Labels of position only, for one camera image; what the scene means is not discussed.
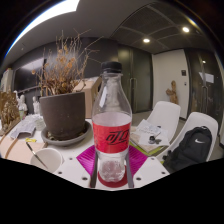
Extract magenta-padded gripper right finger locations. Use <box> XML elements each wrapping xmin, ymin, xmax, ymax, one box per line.
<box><xmin>124</xmin><ymin>144</ymin><xmax>171</xmax><ymax>189</ymax></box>

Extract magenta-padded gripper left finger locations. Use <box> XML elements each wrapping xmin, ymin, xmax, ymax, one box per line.
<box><xmin>53</xmin><ymin>144</ymin><xmax>99</xmax><ymax>189</ymax></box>

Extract clear bottle with red label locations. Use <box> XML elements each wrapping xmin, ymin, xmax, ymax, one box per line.
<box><xmin>91</xmin><ymin>61</ymin><xmax>133</xmax><ymax>183</ymax></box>

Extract white mug with cartoon print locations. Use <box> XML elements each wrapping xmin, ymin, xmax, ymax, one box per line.
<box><xmin>29</xmin><ymin>147</ymin><xmax>64</xmax><ymax>174</ymax></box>

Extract stack of papers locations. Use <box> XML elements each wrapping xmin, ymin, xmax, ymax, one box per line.
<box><xmin>129</xmin><ymin>118</ymin><xmax>171</xmax><ymax>156</ymax></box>

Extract metal spoon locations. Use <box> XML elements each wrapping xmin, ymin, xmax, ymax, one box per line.
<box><xmin>25</xmin><ymin>141</ymin><xmax>49</xmax><ymax>169</ymax></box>

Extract black backpack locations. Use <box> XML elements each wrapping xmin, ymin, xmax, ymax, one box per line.
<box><xmin>162</xmin><ymin>125</ymin><xmax>213</xmax><ymax>173</ymax></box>

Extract flat round red coaster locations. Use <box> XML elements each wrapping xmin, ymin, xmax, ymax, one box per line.
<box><xmin>97</xmin><ymin>171</ymin><xmax>129</xmax><ymax>189</ymax></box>

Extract dried plant in grey pot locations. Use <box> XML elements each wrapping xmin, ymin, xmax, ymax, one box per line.
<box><xmin>31</xmin><ymin>31</ymin><xmax>101</xmax><ymax>141</ymax></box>

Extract white chair holding papers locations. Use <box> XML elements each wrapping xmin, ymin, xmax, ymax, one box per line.
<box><xmin>131</xmin><ymin>100</ymin><xmax>182</xmax><ymax>144</ymax></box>

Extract printed newspaper sheet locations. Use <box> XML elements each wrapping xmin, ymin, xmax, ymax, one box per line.
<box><xmin>9</xmin><ymin>114</ymin><xmax>46</xmax><ymax>140</ymax></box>

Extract white chair holding backpack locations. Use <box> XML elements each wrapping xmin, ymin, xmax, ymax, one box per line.
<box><xmin>156</xmin><ymin>111</ymin><xmax>219</xmax><ymax>168</ymax></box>

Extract small white figurine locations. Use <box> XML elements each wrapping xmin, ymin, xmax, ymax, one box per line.
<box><xmin>32</xmin><ymin>96</ymin><xmax>41</xmax><ymax>115</ymax></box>

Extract cardboard box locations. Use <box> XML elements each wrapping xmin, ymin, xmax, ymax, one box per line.
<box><xmin>73</xmin><ymin>77</ymin><xmax>102</xmax><ymax>119</ymax></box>

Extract brown wooden figure sculpture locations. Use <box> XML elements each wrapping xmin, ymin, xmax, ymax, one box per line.
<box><xmin>165</xmin><ymin>80</ymin><xmax>180</xmax><ymax>105</ymax></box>

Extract white plaster bust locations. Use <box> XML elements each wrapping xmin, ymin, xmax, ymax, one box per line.
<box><xmin>13</xmin><ymin>89</ymin><xmax>29</xmax><ymax>118</ymax></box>

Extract dark wall screen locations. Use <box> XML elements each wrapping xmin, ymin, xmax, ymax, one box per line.
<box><xmin>13</xmin><ymin>58</ymin><xmax>46</xmax><ymax>92</ymax></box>

